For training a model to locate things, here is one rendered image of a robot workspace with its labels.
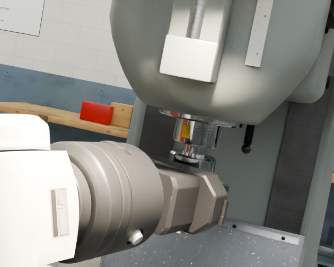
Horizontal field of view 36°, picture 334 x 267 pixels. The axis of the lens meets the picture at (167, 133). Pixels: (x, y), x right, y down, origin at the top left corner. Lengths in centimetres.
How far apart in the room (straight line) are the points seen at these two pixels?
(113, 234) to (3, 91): 506
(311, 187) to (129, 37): 53
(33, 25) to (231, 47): 492
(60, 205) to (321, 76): 37
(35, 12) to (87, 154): 498
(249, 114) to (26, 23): 496
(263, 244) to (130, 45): 53
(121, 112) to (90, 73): 77
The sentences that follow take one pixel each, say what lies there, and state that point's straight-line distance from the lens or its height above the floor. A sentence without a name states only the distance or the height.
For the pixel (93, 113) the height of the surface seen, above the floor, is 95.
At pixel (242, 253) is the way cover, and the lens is 89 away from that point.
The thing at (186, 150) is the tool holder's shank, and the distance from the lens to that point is 51.
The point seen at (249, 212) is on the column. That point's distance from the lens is 90.
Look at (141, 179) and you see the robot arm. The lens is 38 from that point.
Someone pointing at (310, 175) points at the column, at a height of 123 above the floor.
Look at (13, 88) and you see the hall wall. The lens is 536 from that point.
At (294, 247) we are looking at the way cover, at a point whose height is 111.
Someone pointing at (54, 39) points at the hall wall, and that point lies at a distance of 520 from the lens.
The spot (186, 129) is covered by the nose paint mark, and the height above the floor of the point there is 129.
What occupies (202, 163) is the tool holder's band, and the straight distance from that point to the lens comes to 50.
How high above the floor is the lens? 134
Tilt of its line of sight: 6 degrees down
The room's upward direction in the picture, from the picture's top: 11 degrees clockwise
